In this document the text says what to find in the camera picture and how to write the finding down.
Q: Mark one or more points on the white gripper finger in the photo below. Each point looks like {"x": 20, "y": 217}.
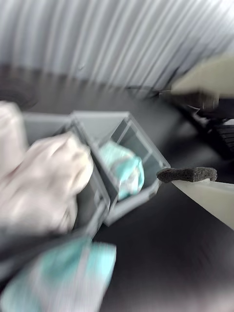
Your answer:
{"x": 207, "y": 78}

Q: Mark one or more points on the white gripper finger foam pad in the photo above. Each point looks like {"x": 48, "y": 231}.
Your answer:
{"x": 209, "y": 197}

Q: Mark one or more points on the teal white sock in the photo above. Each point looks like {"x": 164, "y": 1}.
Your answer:
{"x": 61, "y": 275}
{"x": 126, "y": 170}

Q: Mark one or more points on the grey plastic container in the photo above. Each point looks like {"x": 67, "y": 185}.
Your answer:
{"x": 41, "y": 124}
{"x": 136, "y": 207}

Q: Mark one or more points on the white pink sock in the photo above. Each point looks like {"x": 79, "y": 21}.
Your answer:
{"x": 44, "y": 182}

